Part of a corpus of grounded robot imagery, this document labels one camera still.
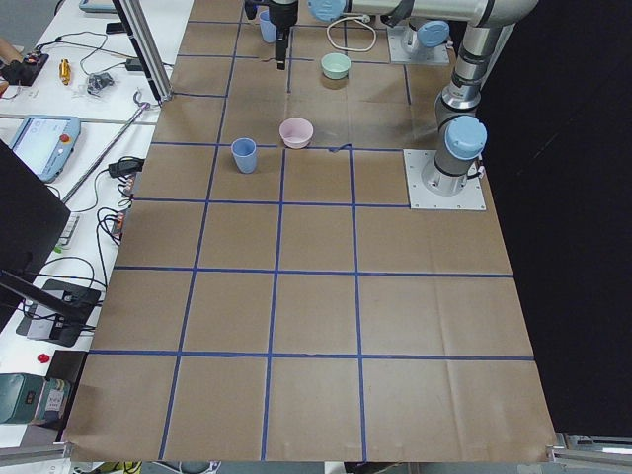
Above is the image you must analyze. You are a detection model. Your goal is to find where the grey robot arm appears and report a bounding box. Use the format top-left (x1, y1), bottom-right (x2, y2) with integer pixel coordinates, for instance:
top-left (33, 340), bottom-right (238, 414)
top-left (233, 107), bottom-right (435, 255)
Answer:
top-left (308, 1), bottom-right (537, 197)
top-left (244, 1), bottom-right (449, 70)

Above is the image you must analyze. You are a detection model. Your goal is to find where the green bowl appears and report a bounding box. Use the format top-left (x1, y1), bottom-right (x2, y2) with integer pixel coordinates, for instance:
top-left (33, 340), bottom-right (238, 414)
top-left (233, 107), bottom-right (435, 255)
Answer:
top-left (320, 52), bottom-right (352, 80)

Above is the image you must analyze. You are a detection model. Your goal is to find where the brown paper table cover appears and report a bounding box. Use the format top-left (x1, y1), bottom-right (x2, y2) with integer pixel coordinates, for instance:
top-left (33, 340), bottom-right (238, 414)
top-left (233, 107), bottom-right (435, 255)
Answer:
top-left (66, 1), bottom-right (554, 462)

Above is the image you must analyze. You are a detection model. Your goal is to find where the pink bowl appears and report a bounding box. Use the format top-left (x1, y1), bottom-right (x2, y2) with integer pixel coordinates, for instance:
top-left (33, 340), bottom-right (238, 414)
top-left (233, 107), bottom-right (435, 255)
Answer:
top-left (278, 118), bottom-right (314, 149)

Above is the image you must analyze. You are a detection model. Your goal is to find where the blue cup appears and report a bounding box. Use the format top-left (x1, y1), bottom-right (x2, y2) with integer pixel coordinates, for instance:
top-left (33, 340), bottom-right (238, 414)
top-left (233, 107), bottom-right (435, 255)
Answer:
top-left (231, 137), bottom-right (257, 174)
top-left (259, 10), bottom-right (277, 43)

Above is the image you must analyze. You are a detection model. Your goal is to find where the green power supply box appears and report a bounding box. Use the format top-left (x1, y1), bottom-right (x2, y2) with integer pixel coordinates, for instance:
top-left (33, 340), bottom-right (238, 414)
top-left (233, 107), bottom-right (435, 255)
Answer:
top-left (1, 372), bottom-right (72, 425)

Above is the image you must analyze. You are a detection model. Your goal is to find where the aluminium frame post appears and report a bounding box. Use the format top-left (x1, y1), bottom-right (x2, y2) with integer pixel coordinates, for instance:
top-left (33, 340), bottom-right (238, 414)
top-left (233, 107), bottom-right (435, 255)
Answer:
top-left (113, 0), bottom-right (173, 105)

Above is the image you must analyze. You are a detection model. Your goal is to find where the black monitor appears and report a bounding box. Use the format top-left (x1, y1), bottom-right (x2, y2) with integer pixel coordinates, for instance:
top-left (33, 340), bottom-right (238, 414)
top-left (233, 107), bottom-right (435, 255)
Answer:
top-left (1, 143), bottom-right (70, 326)

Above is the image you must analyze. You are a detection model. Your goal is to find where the blue teach pendant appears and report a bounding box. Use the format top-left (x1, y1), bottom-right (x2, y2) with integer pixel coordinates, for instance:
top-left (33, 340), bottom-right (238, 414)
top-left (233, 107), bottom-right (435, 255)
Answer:
top-left (10, 115), bottom-right (81, 184)

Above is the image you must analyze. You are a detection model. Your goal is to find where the black monitor stand base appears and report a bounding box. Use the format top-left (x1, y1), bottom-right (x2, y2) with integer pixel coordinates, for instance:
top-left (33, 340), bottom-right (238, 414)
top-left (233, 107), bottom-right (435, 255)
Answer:
top-left (16, 279), bottom-right (101, 348)

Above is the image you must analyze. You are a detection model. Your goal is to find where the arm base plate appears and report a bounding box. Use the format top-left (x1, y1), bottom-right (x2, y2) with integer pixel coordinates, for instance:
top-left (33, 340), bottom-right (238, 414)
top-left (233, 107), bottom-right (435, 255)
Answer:
top-left (387, 26), bottom-right (450, 66)
top-left (403, 149), bottom-right (487, 211)

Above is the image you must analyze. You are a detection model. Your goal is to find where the metal rod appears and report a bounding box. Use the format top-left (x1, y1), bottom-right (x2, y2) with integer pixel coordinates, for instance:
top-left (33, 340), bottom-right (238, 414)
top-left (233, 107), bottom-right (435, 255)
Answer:
top-left (61, 102), bottom-right (150, 204)

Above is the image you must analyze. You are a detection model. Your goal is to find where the black power adapter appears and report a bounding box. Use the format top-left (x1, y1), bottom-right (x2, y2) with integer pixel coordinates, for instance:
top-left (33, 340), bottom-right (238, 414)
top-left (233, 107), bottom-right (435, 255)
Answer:
top-left (108, 157), bottom-right (144, 178)

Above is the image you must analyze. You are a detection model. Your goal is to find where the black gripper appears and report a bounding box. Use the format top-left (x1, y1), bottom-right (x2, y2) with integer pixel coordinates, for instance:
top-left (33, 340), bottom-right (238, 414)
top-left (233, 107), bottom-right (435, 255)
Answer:
top-left (269, 0), bottom-right (298, 70)

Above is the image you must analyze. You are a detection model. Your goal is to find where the white power cable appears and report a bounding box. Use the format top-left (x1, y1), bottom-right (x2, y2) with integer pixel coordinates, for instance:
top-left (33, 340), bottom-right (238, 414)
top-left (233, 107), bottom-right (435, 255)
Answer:
top-left (326, 14), bottom-right (377, 55)

